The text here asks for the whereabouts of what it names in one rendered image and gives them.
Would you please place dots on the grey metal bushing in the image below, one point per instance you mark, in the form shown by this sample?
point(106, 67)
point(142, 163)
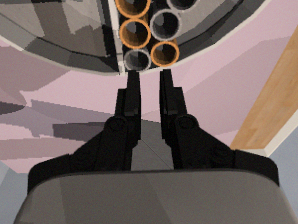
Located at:
point(182, 6)
point(168, 32)
point(140, 64)

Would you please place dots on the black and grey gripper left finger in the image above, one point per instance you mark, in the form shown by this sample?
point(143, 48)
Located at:
point(109, 150)

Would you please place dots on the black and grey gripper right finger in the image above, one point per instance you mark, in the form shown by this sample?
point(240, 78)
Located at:
point(194, 148)

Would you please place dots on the bronze bushing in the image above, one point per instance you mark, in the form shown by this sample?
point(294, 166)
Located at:
point(132, 11)
point(163, 58)
point(135, 40)

